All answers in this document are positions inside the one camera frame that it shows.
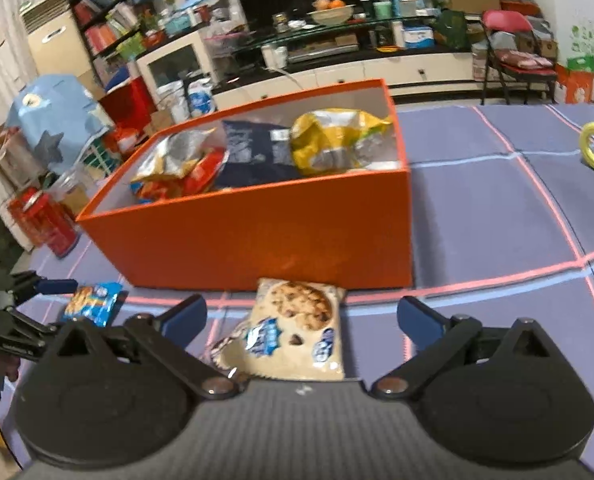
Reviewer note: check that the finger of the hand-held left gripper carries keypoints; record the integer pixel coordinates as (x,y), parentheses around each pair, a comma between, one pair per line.
(54,286)
(12,332)

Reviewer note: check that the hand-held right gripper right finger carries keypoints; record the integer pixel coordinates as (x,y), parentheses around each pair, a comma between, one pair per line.
(419,322)

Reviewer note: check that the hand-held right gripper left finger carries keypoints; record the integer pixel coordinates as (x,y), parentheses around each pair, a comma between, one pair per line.
(184,320)

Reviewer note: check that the blue rainbow cookie packet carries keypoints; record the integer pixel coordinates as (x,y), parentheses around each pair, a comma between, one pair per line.
(92,301)

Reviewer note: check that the orange cardboard box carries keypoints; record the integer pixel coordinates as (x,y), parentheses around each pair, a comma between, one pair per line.
(257,240)

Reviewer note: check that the beige cookie packet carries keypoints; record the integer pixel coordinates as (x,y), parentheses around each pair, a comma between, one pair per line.
(302,320)

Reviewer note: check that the yellow chip bag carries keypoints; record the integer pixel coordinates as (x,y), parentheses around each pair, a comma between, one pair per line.
(337,140)

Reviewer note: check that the white brown snack packet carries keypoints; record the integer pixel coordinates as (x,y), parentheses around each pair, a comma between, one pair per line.
(229,347)

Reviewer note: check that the red can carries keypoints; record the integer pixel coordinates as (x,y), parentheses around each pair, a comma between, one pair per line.
(47,225)

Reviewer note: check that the clear plastic jar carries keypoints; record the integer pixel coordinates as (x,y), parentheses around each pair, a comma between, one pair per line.
(72,192)

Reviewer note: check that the purple checked tablecloth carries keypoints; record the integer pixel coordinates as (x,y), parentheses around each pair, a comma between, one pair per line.
(477,230)

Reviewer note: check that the red orange snack bag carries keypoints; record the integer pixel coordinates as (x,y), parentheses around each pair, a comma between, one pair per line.
(204,172)

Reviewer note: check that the silver orange snack bag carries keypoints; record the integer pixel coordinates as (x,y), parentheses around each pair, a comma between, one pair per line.
(169,157)

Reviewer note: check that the light blue star cover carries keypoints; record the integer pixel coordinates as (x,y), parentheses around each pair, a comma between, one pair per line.
(57,110)

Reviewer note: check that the navy snack bag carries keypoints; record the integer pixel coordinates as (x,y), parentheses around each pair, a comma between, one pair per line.
(254,152)

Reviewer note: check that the white blue sack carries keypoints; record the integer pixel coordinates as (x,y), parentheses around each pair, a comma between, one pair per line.
(201,100)

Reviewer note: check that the white standing air conditioner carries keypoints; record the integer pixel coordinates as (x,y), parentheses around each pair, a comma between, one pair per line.
(54,45)

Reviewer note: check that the white glass door cabinet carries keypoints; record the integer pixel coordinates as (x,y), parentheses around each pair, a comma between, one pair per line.
(174,62)

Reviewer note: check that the television stand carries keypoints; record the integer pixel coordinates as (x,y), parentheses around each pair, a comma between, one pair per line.
(347,67)

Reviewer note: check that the cluttered dark bookshelf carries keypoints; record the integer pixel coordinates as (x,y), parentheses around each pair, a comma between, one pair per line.
(112,15)

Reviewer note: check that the red folding chair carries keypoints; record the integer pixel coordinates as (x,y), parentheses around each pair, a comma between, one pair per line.
(507,25)

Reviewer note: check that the fruit bowl with oranges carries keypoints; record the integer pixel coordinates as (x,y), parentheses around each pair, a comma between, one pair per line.
(332,12)

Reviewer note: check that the white chest freezer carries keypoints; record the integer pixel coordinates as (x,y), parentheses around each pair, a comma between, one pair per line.
(572,20)

